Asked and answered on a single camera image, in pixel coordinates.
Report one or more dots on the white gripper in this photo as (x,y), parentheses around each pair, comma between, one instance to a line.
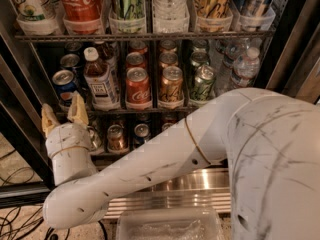
(67,136)

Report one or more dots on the red coke can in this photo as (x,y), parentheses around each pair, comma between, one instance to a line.
(138,86)
(166,126)
(135,59)

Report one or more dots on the steel fridge base grille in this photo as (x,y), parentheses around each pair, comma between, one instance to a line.
(201,188)

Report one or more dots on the blue pepsi can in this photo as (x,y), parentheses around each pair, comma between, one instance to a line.
(65,84)
(141,134)

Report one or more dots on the white 7up can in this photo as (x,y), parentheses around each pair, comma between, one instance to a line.
(35,10)

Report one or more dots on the orange lacroix can front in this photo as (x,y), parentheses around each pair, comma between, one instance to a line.
(171,84)

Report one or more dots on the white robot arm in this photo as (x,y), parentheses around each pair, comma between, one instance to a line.
(270,141)

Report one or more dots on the tea bottle white cap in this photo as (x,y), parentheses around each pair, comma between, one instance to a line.
(99,79)

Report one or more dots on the large red coca-cola can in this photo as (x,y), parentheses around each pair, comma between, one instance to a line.
(83,17)

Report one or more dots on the glass fridge door right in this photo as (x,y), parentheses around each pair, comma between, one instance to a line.
(293,57)

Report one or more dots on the middle wire shelf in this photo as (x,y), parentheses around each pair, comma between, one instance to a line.
(149,110)

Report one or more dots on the bottom blue pepsi can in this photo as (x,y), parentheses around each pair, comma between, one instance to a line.
(141,134)

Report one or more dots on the blue pepsi can front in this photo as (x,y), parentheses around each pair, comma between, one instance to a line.
(65,84)

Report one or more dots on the bottom orange can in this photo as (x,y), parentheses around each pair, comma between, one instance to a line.
(116,139)

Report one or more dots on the clear water bottle front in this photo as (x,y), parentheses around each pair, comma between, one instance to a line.
(245,69)

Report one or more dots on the top wire shelf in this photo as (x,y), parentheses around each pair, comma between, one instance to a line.
(144,36)

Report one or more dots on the top shelf water bottle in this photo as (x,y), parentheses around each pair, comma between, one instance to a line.
(169,9)

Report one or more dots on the clear plastic bin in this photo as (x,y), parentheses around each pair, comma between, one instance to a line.
(170,224)

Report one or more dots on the bottom green can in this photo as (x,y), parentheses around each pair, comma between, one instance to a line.
(95,138)

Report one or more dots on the red coke can front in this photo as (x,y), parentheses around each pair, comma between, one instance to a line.
(138,86)

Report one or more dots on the wire shelf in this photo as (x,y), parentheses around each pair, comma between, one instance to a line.
(149,110)
(144,36)

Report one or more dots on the bottom red coke can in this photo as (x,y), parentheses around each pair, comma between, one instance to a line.
(166,126)

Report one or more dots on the green lacroix can front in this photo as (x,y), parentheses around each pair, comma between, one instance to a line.
(202,83)

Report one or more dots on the tall green lacroix can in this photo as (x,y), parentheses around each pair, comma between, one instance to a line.
(129,9)

